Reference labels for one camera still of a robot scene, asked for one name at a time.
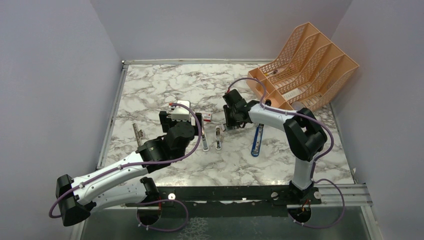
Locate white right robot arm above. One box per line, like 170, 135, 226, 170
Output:
223, 89, 328, 204

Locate metal stapler magazine rail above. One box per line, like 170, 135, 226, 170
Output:
132, 123, 144, 147

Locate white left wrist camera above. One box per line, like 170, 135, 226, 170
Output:
170, 100, 191, 122

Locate peach plastic desk organizer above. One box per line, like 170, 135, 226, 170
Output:
246, 22, 359, 111

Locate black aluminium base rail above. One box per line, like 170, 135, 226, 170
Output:
126, 184, 373, 223

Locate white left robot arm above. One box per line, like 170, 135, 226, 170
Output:
48, 106, 203, 227

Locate red white staple box sleeve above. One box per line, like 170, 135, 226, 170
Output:
202, 113, 212, 122

